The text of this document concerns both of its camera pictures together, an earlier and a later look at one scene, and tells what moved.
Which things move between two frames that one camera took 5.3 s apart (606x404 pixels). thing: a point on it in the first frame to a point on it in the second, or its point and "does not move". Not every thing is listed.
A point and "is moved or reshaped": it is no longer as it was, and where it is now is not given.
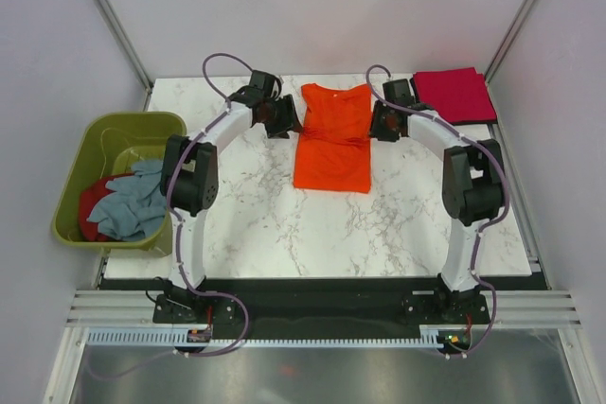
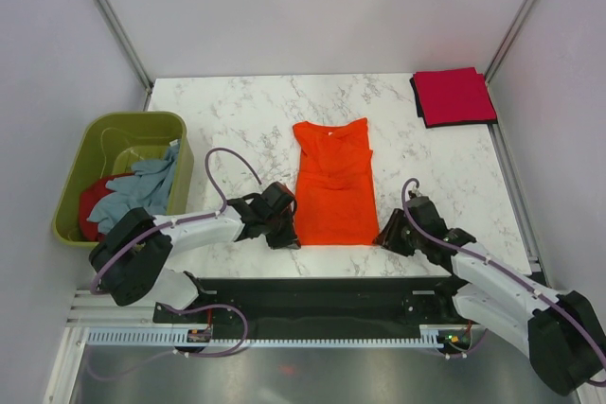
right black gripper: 375,130 to 387,236
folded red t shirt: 459,95 does not move
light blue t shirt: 136,209 does not move
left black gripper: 290,121 to 289,239
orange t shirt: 332,151 is moved or reshaped
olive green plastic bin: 109,144 does not move
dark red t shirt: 89,198 does not move
